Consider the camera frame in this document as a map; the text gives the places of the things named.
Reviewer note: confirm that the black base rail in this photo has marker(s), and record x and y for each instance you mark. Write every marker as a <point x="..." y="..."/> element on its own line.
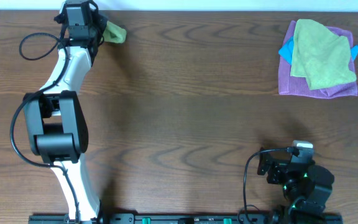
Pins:
<point x="130" y="218"/>

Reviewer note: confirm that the olive green cloth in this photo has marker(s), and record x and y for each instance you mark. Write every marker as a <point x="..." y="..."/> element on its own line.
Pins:
<point x="320" y="56"/>

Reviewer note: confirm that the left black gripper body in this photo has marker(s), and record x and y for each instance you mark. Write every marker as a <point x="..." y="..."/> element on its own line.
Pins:
<point x="99" y="28"/>

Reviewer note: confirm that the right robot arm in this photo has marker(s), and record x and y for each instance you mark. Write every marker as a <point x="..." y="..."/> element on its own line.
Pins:
<point x="306" y="185"/>

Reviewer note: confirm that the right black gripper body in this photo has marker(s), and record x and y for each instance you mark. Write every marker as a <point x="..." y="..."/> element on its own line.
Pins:
<point x="272" y="168"/>

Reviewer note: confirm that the purple cloth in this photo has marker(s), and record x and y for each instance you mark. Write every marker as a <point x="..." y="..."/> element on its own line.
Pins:
<point x="289" y="85"/>

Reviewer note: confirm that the blue cloth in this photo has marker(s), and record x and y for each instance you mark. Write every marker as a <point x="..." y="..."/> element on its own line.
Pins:
<point x="286" y="51"/>

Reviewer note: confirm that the bright green cloth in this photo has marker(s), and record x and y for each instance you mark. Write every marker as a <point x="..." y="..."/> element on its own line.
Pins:
<point x="114" y="34"/>

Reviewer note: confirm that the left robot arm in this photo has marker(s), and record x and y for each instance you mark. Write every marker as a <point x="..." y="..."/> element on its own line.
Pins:
<point x="55" y="122"/>

